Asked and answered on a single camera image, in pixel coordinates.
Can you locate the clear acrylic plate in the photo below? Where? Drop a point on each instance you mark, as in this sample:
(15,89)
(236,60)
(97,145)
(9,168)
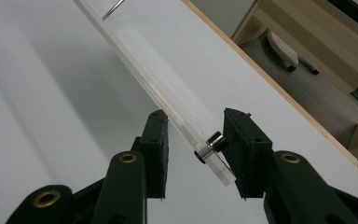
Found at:
(167,102)

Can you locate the wooden cabinet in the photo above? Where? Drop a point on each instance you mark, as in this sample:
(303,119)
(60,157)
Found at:
(323,34)

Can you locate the short metal standoff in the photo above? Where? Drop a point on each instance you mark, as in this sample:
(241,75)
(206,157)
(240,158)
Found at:
(213,144)

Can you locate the black horizontal frame bar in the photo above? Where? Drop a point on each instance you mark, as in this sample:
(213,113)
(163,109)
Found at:
(357,14)

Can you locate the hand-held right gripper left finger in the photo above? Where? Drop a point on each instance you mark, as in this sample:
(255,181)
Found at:
(155,155)

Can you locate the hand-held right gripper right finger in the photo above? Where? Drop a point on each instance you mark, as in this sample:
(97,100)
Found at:
(248,155)

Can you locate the thin metal pin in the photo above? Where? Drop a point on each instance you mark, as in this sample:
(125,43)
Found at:
(113,10)

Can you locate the white board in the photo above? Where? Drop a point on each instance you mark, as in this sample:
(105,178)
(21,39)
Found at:
(28,93)

